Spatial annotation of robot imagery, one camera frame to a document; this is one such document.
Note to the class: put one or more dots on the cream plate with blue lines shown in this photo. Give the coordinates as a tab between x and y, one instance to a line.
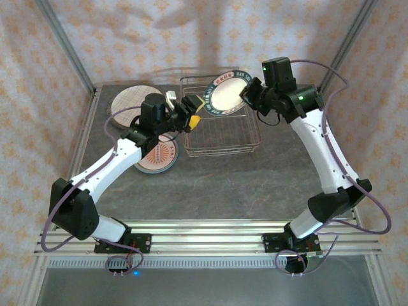
127	102

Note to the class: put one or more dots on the brown speckled plate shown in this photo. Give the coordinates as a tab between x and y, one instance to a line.
114	116

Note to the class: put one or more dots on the small plate with red print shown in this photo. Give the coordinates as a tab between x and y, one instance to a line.
161	154

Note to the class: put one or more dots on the watermelon print plate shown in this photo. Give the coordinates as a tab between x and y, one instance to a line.
156	172

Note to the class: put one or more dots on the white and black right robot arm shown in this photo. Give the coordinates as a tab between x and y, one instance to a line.
322	153

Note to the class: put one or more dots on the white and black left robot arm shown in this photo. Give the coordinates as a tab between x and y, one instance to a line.
105	165

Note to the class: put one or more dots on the grey metal panel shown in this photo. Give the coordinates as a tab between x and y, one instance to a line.
204	287

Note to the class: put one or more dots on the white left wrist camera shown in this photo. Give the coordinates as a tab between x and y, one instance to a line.
171	99

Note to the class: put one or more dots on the aluminium table side rail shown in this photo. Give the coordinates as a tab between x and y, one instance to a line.
87	124
326	110

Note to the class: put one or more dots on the aluminium frame post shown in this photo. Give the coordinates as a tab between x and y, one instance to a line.
347	48
68	48

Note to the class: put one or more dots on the aluminium mounting rail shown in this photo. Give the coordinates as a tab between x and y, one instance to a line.
207	237

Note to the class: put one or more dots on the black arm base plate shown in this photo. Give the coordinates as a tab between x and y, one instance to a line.
143	243
271	243

